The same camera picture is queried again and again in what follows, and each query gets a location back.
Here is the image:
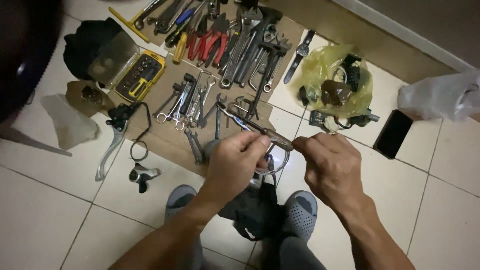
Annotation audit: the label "person's grey left shoe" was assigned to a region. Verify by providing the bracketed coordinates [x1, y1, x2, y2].
[164, 184, 199, 226]

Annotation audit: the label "black strap wristwatch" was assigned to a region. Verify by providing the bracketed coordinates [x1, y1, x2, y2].
[283, 29, 316, 85]

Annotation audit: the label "person's left hand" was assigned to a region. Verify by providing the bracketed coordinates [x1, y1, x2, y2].
[198, 131, 272, 205]

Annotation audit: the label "black phone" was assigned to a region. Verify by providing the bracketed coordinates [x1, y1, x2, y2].
[373, 109, 414, 160]

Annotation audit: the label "person's right hand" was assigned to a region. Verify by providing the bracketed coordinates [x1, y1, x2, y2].
[292, 133, 376, 217]

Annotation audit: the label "brown plastic piece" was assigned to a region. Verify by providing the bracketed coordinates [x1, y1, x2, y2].
[65, 80, 116, 118]

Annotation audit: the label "brown cardboard sheet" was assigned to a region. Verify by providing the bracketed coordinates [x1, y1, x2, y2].
[107, 0, 305, 177]

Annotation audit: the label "person's grey shoe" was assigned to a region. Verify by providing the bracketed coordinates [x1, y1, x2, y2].
[280, 190, 319, 245]
[164, 184, 199, 226]

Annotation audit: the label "heap of large metal tools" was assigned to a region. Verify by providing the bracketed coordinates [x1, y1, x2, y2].
[133, 0, 294, 94]

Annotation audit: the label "blue white toothbrush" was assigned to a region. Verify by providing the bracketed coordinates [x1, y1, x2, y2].
[217, 103, 253, 133]

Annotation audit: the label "yellow plastic bag of parts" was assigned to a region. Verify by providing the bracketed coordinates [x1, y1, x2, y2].
[292, 44, 374, 120]

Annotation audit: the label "blue-handled screwdriver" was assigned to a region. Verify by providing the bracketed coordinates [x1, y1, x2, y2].
[165, 7, 196, 47]

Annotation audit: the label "row of small wrenches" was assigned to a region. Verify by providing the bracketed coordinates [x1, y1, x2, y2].
[152, 72, 264, 166]

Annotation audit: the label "yellow socket bit set case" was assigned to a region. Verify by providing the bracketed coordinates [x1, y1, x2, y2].
[88, 31, 166, 103]

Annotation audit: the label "yellow-handled screwdriver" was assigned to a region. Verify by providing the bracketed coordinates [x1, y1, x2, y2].
[172, 32, 188, 65]

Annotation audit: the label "silver scissors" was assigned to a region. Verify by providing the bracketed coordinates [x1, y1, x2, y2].
[156, 88, 188, 131]

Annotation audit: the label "person's grey right shoe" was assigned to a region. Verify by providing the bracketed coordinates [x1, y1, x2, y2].
[280, 190, 319, 245]

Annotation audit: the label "black bicycle tyre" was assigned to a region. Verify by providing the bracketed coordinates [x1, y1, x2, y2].
[0, 0, 65, 124]

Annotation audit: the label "white plastic bag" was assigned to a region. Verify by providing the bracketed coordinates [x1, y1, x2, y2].
[397, 70, 480, 123]

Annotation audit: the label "red-handled pliers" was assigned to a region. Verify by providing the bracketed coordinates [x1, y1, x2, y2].
[187, 13, 230, 69]

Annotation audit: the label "black part with wires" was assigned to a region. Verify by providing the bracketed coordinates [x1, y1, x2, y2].
[309, 108, 380, 134]

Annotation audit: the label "black fabric pouch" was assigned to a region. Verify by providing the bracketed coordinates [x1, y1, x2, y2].
[218, 182, 286, 242]

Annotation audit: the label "clear cable loop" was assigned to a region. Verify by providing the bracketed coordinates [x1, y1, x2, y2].
[254, 148, 292, 177]

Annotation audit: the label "clear plastic wrap piece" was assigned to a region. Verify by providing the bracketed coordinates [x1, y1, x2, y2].
[40, 94, 99, 151]

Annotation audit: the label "yellow T-handle tool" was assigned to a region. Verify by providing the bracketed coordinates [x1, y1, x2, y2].
[108, 6, 151, 44]

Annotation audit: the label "black cloth bag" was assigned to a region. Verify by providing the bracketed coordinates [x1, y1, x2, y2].
[63, 17, 124, 82]

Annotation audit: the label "thin black cable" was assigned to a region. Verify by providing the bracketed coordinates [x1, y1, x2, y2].
[129, 102, 153, 163]

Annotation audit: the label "person's grey trousers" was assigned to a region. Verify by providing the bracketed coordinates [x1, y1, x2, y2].
[187, 235, 328, 270]

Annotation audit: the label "silver bicycle brake lever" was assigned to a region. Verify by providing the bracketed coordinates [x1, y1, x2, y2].
[95, 103, 133, 182]

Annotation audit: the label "silver black gear shifter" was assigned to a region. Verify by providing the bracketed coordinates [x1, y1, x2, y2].
[128, 163, 162, 194]

